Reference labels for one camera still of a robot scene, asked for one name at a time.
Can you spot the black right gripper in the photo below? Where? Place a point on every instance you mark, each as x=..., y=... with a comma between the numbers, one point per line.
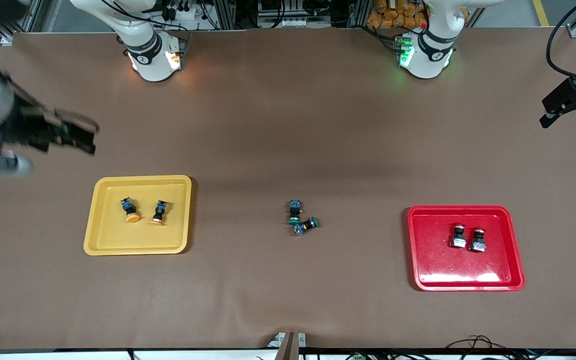
x=27, y=126

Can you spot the yellow push button switch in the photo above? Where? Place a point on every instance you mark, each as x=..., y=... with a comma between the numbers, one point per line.
x=160, y=212
x=130, y=209

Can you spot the red push button switch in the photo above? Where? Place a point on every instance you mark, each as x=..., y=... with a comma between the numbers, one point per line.
x=458, y=237
x=478, y=240

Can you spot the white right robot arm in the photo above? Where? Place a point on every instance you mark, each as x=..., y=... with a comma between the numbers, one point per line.
x=150, y=60

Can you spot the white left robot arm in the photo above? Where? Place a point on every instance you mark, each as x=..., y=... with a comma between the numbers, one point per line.
x=425, y=60

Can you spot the yellow plastic tray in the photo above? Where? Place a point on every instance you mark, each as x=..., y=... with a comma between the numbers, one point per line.
x=113, y=235

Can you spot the red plastic tray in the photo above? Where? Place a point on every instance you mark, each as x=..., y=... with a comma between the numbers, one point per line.
x=443, y=265

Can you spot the orange items pile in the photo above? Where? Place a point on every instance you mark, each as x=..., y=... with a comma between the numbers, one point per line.
x=395, y=14

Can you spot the white power strip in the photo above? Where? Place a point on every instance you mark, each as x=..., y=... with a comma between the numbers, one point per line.
x=285, y=22

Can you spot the brown table mat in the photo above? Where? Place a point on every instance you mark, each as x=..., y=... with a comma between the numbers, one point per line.
x=288, y=300

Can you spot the green push button switch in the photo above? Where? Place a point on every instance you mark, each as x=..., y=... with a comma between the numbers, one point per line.
x=305, y=225
x=295, y=210

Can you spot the metal table bracket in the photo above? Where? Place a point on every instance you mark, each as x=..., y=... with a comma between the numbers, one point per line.
x=287, y=346

